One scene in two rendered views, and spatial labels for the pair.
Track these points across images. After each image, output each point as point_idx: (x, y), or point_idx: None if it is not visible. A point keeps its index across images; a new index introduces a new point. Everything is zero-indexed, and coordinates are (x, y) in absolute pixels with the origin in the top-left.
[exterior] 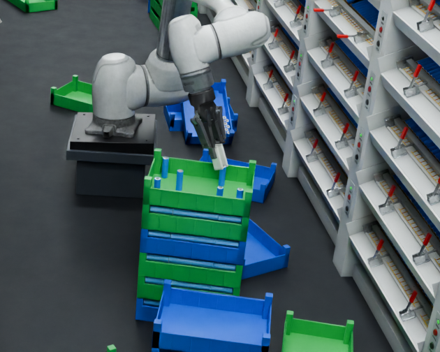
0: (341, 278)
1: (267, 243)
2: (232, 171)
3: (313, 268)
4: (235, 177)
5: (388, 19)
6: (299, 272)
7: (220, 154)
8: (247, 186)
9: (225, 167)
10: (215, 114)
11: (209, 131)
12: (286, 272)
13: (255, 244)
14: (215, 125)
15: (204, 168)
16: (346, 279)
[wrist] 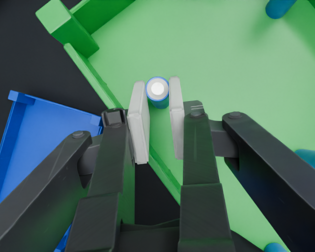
0: None
1: (9, 145)
2: (108, 93)
3: (3, 67)
4: (106, 86)
5: None
6: (25, 75)
7: (145, 114)
8: (104, 39)
9: (155, 77)
10: (81, 232)
11: (211, 158)
12: (40, 87)
13: (17, 163)
14: (123, 181)
15: (169, 173)
16: None
